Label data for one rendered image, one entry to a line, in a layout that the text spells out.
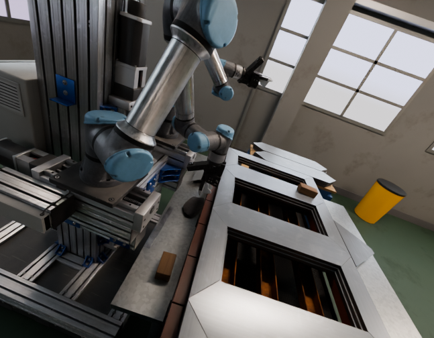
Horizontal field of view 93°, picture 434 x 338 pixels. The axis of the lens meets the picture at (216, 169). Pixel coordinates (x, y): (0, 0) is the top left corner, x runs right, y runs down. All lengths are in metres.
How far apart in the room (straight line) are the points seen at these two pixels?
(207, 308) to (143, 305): 0.27
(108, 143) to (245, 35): 3.05
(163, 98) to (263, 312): 0.73
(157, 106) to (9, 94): 0.68
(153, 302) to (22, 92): 0.91
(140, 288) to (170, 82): 0.76
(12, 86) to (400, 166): 4.40
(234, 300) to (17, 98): 1.06
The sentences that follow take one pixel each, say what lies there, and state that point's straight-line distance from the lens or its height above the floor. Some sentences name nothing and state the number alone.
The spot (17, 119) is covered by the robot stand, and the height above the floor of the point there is 1.06.
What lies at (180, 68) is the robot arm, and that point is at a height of 1.46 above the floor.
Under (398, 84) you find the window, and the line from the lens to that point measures 3.84.
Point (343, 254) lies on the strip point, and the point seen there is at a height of 0.87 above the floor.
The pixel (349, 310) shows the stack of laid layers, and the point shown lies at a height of 0.83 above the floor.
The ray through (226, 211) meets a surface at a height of 0.87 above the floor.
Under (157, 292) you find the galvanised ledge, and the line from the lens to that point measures 0.96.
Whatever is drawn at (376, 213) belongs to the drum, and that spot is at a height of 0.20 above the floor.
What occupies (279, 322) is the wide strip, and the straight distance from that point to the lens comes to 0.86.
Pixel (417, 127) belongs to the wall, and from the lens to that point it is 4.15.
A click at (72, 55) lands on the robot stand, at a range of 0.93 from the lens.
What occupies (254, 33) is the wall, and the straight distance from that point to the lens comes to 3.47.
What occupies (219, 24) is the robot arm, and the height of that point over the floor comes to 1.58.
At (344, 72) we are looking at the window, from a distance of 3.57.
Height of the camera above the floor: 1.54
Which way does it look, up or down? 30 degrees down
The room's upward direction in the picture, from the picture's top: 20 degrees clockwise
